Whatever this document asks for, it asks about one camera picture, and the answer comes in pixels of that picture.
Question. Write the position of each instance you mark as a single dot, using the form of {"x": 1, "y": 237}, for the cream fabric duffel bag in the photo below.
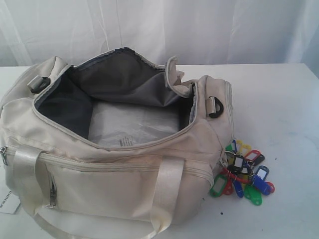
{"x": 116, "y": 136}

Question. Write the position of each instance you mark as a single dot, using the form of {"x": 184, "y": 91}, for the colourful key tag bunch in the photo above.
{"x": 242, "y": 173}

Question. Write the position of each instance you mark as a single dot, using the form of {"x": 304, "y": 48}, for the white paper label tag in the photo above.
{"x": 9, "y": 202}

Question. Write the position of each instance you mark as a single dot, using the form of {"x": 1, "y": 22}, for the white backdrop curtain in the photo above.
{"x": 196, "y": 31}

